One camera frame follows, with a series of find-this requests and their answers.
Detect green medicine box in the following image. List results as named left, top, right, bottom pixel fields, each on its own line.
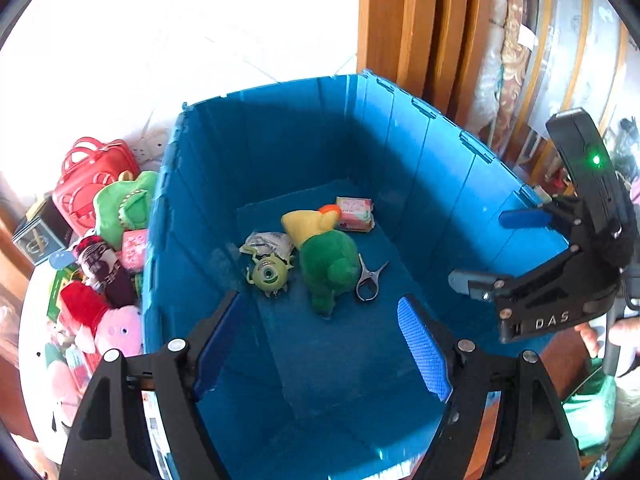
left=47, top=267, right=83, bottom=321

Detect person's right hand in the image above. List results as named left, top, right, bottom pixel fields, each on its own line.
left=574, top=317, right=640, bottom=378

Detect black gift box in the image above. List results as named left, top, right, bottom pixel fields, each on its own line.
left=11, top=195, right=76, bottom=267

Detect green plastic bag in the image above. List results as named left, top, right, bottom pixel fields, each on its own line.
left=562, top=365, right=618, bottom=453

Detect blue plastic storage crate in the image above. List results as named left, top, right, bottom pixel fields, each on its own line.
left=141, top=69, right=571, bottom=480

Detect green frog plush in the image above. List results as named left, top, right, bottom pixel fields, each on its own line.
left=93, top=170, right=160, bottom=251

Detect green one-eyed monster plush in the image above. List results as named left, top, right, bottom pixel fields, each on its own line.
left=245, top=252, right=296, bottom=297

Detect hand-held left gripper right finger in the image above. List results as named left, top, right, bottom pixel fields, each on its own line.
left=396, top=294, right=583, bottom=480

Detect pink pig plush red dress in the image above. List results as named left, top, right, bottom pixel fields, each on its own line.
left=59, top=280, right=146, bottom=356

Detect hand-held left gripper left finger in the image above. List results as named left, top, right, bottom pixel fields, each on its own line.
left=60, top=290, right=241, bottom=480

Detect yellow duck plush green hood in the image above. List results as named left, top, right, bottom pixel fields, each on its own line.
left=281, top=203, right=361, bottom=317

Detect patterned rolled mat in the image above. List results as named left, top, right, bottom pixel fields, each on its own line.
left=492, top=0, right=541, bottom=148

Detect pink tissue pack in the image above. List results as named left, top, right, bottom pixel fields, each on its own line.
left=121, top=228, right=151, bottom=275
left=334, top=196, right=376, bottom=232

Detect white plastic packet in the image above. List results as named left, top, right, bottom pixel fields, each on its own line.
left=240, top=231, right=295, bottom=261

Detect pink pig plush with glasses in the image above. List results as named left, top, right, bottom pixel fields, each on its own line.
left=44, top=342, right=83, bottom=411

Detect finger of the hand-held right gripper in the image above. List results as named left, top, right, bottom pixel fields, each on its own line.
left=448, top=246, right=583, bottom=311
left=499, top=207, right=571, bottom=242

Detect white rolled mat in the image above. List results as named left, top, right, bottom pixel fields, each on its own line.
left=467, top=20, right=506, bottom=131

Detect white wall socket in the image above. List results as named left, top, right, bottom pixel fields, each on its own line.
left=131, top=129, right=170, bottom=160

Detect small metal scissors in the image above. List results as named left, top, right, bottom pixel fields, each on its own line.
left=354, top=254, right=390, bottom=302

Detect red toy suitcase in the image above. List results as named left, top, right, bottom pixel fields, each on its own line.
left=52, top=136, right=141, bottom=236

